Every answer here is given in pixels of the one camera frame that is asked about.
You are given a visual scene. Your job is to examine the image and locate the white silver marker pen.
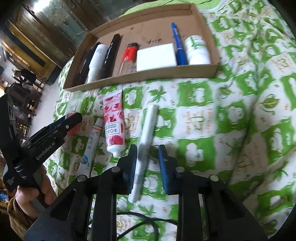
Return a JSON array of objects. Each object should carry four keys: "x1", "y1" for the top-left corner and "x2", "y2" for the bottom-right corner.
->
[{"x1": 128, "y1": 104, "x2": 159, "y2": 203}]

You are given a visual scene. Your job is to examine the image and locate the white orange-banded ointment tube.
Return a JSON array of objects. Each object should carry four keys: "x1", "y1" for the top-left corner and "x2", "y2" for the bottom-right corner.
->
[{"x1": 77, "y1": 118, "x2": 103, "y2": 177}]

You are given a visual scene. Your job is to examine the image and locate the black clear pen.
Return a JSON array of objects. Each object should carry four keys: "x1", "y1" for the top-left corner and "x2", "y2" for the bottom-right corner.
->
[{"x1": 74, "y1": 42, "x2": 101, "y2": 86}]

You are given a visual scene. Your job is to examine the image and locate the pink rose cream tube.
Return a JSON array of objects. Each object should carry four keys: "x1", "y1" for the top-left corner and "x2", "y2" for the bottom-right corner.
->
[{"x1": 103, "y1": 91, "x2": 125, "y2": 158}]

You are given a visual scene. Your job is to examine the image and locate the black marker blue ends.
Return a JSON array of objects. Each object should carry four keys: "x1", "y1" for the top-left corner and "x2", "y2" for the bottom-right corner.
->
[{"x1": 99, "y1": 34, "x2": 121, "y2": 79}]

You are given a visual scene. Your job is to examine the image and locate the red lighter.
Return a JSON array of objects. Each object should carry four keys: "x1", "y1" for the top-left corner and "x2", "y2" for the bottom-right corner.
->
[{"x1": 117, "y1": 43, "x2": 139, "y2": 76}]

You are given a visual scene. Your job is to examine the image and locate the blue pen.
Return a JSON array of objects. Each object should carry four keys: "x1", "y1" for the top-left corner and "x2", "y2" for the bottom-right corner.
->
[{"x1": 171, "y1": 22, "x2": 188, "y2": 65}]

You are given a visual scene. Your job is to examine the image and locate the white rectangular box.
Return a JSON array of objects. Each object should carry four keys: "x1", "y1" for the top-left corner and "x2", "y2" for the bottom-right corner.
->
[{"x1": 136, "y1": 43, "x2": 177, "y2": 72}]

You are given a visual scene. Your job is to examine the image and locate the small white green bottle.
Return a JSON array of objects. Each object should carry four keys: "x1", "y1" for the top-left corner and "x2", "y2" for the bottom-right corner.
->
[{"x1": 185, "y1": 35, "x2": 211, "y2": 65}]

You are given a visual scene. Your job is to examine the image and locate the person left hand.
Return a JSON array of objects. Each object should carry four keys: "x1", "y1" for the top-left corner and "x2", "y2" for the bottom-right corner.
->
[{"x1": 15, "y1": 165, "x2": 57, "y2": 219}]

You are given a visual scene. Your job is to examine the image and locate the person in background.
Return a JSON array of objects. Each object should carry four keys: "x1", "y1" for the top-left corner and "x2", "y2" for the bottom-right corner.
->
[{"x1": 14, "y1": 69, "x2": 37, "y2": 86}]

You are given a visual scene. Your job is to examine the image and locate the green white patterned bedspread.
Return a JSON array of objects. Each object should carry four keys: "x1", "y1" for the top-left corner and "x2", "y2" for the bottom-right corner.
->
[{"x1": 45, "y1": 1, "x2": 295, "y2": 240}]

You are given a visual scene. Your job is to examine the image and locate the dark wooden glass cabinet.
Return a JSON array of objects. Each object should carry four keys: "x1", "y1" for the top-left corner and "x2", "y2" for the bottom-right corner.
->
[{"x1": 1, "y1": 0, "x2": 143, "y2": 80}]

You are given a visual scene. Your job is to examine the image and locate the brown cardboard tray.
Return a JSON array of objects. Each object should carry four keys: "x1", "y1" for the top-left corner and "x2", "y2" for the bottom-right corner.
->
[{"x1": 63, "y1": 4, "x2": 220, "y2": 92}]

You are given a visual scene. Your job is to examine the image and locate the green pillow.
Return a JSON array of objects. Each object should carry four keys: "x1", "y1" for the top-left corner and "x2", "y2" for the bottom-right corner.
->
[{"x1": 122, "y1": 0, "x2": 223, "y2": 17}]

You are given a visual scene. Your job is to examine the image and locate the black cable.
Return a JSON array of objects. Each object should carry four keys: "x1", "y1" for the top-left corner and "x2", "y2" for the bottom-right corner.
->
[{"x1": 87, "y1": 211, "x2": 179, "y2": 241}]

